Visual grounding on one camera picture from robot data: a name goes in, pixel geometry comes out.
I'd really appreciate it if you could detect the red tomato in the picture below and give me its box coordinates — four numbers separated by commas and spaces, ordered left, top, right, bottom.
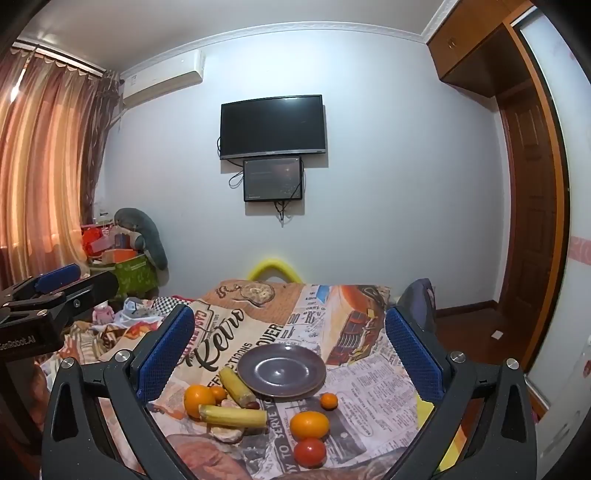
294, 438, 327, 469

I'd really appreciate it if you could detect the grey plush shark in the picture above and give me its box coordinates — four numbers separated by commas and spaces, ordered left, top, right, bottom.
114, 207, 168, 271

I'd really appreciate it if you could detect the orange striped curtain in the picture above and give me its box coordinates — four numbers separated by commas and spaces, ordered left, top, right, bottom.
1, 48, 120, 287

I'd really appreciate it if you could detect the purple ceramic plate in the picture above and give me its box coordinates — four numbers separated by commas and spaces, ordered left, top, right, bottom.
236, 343, 327, 399

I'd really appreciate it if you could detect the peeled pomelo segment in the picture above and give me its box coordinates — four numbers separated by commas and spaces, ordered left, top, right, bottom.
208, 426, 245, 444

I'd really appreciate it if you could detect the red gift box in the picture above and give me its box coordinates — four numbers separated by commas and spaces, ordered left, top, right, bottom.
82, 223, 114, 258

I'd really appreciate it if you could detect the small black wall screen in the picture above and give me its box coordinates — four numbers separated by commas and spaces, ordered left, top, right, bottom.
242, 157, 304, 202

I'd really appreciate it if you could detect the small mandarin orange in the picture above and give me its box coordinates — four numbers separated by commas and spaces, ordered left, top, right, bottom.
320, 393, 339, 411

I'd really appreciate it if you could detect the printed newspaper tablecloth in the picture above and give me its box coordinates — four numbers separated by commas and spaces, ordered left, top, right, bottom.
41, 279, 463, 480

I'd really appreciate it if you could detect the white air conditioner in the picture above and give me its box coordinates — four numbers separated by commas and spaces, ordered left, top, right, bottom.
122, 50, 205, 108

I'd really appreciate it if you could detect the pink toy figure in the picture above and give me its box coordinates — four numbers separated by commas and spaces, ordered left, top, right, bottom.
92, 301, 115, 325

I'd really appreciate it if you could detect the black wall television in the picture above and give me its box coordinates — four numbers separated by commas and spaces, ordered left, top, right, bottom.
219, 95, 327, 159

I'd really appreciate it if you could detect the large plain orange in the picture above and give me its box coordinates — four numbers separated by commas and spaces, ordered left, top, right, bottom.
290, 411, 331, 440

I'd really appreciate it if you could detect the green storage box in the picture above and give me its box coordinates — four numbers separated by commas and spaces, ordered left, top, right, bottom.
89, 254, 158, 300

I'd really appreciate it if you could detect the yellow chair back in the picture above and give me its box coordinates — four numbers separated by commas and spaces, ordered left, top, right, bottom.
247, 258, 303, 283

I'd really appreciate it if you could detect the medium mandarin orange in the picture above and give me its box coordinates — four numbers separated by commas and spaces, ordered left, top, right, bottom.
209, 385, 228, 404

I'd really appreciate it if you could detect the large orange with sticker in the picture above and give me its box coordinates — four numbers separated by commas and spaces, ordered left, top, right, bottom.
183, 384, 216, 419

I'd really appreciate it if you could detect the wooden overhead cabinet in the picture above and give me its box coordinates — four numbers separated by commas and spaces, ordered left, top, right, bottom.
428, 1, 531, 98

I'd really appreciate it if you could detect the brown wooden door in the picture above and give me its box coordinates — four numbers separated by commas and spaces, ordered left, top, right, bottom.
497, 80, 567, 371

